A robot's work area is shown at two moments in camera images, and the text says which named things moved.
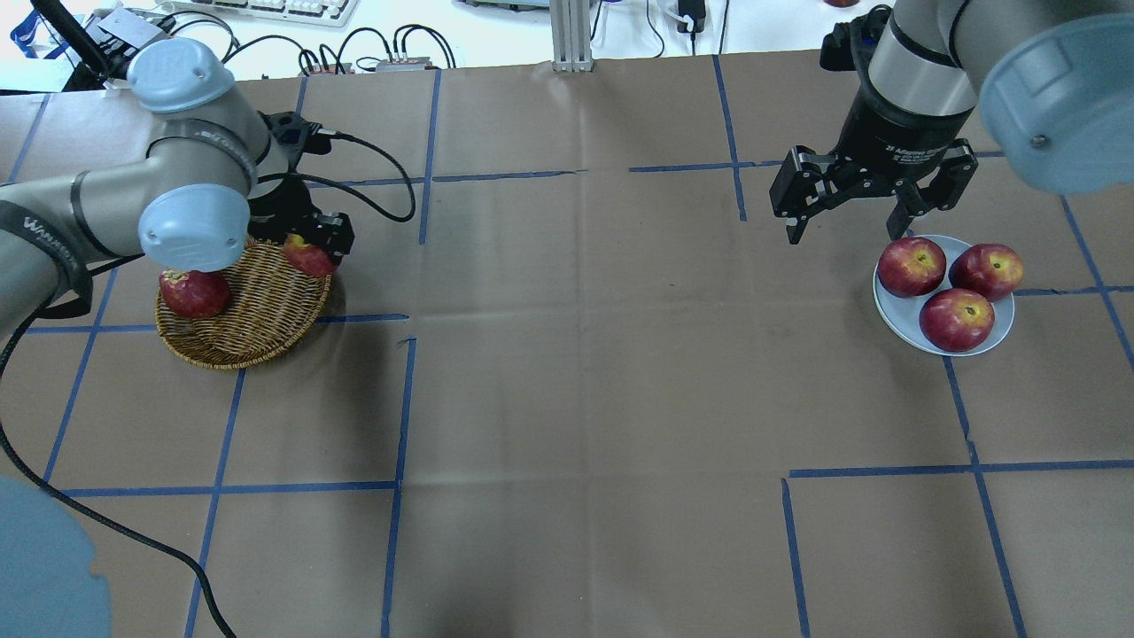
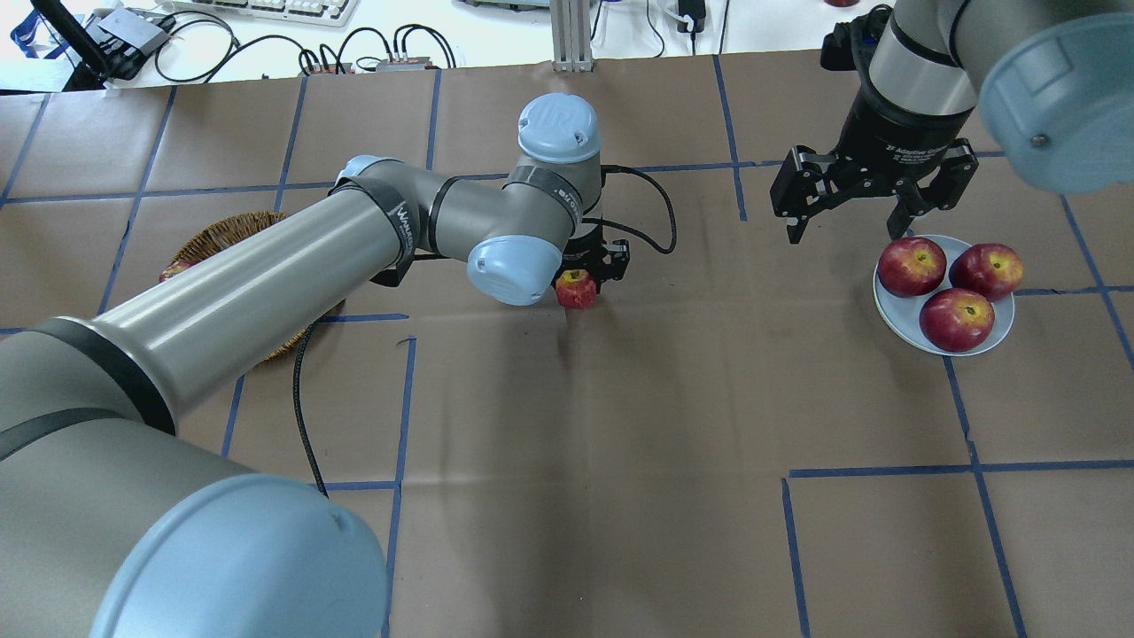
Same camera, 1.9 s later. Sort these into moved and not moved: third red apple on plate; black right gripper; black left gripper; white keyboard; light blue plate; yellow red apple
Moved: black left gripper; yellow red apple
Not moved: black right gripper; white keyboard; third red apple on plate; light blue plate
